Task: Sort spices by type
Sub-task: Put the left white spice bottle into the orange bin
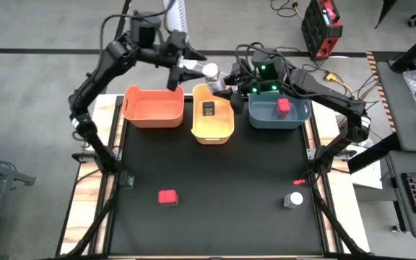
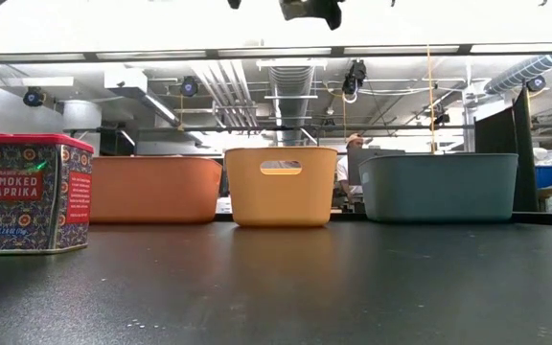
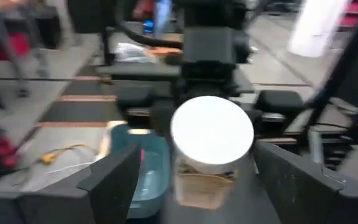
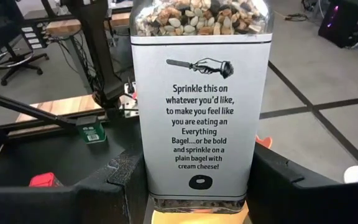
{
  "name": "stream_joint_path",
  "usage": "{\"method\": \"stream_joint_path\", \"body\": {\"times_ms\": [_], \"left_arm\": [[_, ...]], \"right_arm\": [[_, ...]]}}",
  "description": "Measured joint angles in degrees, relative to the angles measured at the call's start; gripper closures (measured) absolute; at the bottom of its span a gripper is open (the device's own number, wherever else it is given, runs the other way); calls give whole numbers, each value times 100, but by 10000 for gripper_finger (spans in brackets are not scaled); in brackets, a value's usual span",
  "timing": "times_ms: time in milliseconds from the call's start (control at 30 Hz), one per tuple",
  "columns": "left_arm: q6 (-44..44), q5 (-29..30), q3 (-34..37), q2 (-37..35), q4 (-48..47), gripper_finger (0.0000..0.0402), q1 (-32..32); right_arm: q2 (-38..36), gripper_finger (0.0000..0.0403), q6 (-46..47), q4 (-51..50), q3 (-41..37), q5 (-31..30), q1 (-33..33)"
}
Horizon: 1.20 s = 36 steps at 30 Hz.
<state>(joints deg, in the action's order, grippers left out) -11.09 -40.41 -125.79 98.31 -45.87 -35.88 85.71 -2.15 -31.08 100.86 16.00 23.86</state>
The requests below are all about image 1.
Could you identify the black frame strut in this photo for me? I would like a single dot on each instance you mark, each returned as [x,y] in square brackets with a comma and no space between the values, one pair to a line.
[334,220]
[96,222]

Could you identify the red block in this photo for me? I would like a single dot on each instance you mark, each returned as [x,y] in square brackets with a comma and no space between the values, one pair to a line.
[284,106]

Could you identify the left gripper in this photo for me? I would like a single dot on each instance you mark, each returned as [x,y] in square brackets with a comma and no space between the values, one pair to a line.
[174,77]

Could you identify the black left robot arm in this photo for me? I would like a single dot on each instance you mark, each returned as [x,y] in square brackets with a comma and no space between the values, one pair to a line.
[96,76]

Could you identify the black diagonal beam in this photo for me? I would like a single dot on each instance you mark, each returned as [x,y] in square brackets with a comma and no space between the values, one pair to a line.
[374,153]

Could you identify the red tag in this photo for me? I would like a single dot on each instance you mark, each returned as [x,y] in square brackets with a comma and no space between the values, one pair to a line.
[299,182]

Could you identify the smoked paprika tin red lid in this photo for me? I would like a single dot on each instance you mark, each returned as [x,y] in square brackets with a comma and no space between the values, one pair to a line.
[167,196]

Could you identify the black right frame strut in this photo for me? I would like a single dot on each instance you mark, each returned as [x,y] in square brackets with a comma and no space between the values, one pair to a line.
[334,220]

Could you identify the glass spice jar white lid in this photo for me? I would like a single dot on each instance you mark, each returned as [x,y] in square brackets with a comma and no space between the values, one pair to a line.
[294,198]
[213,77]

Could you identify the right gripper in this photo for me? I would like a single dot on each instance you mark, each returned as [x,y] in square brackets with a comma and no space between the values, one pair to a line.
[240,77]

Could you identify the orange plastic bin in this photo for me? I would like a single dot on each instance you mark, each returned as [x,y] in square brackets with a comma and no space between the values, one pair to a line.
[154,108]

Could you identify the red black tool box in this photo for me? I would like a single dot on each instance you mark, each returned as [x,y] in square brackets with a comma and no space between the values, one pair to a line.
[320,32]

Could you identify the blue-grey plastic bin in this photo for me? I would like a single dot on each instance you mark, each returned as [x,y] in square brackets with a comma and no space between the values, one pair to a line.
[262,112]

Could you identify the yellow plastic bin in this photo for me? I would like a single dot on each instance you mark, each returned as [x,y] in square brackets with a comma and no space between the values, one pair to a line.
[211,128]

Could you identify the black left frame strut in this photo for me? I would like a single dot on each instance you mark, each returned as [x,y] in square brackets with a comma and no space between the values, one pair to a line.
[96,222]

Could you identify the white paper sheet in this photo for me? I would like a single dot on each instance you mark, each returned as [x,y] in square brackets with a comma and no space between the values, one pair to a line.
[368,177]

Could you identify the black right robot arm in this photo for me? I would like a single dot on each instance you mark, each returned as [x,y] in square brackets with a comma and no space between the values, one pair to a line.
[323,97]

